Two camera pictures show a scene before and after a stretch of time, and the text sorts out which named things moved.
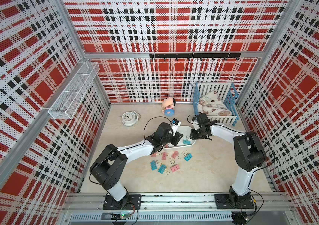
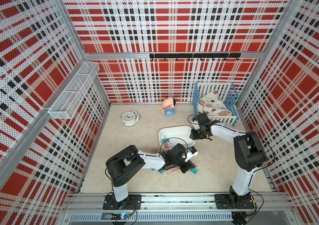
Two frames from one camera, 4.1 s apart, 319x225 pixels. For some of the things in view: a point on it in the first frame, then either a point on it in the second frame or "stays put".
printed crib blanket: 210,104 stays put
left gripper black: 176,138 → 187,165
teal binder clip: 186,141 → 193,170
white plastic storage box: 185,131 stays put
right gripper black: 193,135 stays put
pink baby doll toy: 168,105 stays put
